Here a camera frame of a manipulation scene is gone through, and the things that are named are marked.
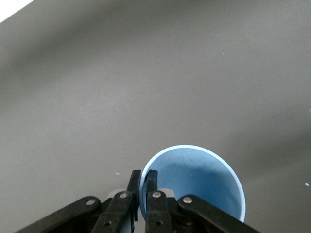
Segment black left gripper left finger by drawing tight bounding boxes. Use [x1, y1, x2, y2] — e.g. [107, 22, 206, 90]
[14, 169, 142, 233]

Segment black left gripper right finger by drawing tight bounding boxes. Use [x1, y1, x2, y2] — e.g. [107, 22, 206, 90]
[145, 169, 262, 233]

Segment light blue plastic cup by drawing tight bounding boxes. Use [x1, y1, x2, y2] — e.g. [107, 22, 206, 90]
[139, 144, 247, 223]

